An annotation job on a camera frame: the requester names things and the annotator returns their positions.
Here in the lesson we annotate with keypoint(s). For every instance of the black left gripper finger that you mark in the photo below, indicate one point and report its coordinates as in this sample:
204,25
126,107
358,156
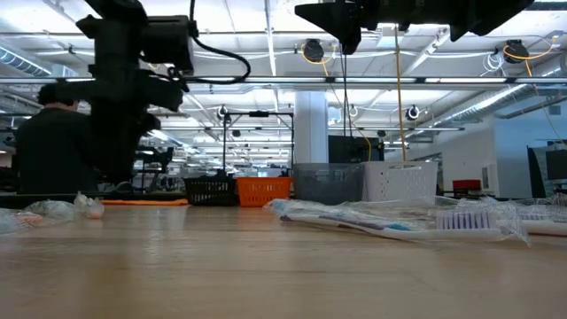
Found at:
119,146
153,124

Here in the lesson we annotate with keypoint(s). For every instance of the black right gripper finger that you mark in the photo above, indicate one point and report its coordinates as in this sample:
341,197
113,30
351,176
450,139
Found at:
343,22

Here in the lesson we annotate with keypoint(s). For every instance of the green white toothbrush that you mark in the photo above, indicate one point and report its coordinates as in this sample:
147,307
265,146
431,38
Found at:
53,210

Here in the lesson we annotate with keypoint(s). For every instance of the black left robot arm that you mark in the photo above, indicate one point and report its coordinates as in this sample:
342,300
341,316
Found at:
115,9

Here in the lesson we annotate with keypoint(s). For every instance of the orange flat lid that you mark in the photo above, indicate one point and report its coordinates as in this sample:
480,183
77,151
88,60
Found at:
146,202

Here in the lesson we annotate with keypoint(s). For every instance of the person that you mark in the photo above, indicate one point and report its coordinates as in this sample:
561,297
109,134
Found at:
53,150

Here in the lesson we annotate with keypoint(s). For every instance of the black plastic basket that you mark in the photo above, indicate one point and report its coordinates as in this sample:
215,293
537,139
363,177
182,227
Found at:
210,190

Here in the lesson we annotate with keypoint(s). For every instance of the white building column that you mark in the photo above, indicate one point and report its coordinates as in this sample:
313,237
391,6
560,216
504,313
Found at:
311,128

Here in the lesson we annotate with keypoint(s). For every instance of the black cabinet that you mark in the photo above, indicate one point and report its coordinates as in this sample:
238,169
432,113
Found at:
354,150

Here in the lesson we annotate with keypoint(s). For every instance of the orange plastic basket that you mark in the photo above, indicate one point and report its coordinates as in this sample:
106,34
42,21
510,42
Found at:
263,191

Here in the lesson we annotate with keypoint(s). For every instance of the blue white wrapped toothbrush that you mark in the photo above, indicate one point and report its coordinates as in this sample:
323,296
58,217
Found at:
288,206

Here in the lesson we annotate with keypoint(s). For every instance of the grey plastic basket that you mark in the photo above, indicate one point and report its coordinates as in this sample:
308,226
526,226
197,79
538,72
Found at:
328,184

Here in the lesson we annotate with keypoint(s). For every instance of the white plastic basket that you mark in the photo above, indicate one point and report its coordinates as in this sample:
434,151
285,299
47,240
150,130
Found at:
398,181

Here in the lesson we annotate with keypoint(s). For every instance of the red box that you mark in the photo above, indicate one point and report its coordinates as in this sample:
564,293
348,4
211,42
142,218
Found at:
466,184

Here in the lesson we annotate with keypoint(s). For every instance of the black monitor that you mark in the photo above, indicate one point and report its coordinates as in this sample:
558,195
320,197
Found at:
553,168

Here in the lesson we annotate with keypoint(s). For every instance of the purple white wrapped toothbrush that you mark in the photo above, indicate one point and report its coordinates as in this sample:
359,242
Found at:
547,227
465,221

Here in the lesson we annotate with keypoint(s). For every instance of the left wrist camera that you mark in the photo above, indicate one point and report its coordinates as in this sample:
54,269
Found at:
168,42

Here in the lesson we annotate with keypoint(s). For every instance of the silver ventilation duct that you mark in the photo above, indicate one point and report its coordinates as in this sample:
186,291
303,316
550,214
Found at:
22,59
487,104

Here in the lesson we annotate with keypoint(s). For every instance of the black rig frame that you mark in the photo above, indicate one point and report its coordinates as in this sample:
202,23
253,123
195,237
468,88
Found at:
259,114

